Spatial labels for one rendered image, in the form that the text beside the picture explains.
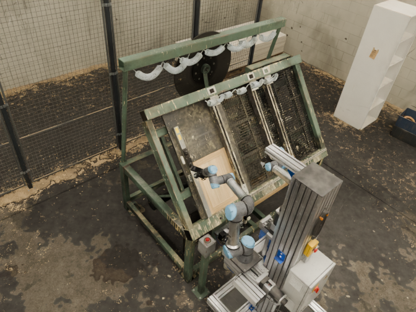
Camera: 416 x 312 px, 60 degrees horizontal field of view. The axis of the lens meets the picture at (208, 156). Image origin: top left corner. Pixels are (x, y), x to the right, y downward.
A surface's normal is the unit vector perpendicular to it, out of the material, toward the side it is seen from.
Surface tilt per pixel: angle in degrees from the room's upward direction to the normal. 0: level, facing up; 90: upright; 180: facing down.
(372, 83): 90
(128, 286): 0
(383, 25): 90
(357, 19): 90
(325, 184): 0
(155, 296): 0
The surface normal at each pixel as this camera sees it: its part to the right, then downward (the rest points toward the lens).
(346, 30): -0.75, 0.39
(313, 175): 0.08, -0.76
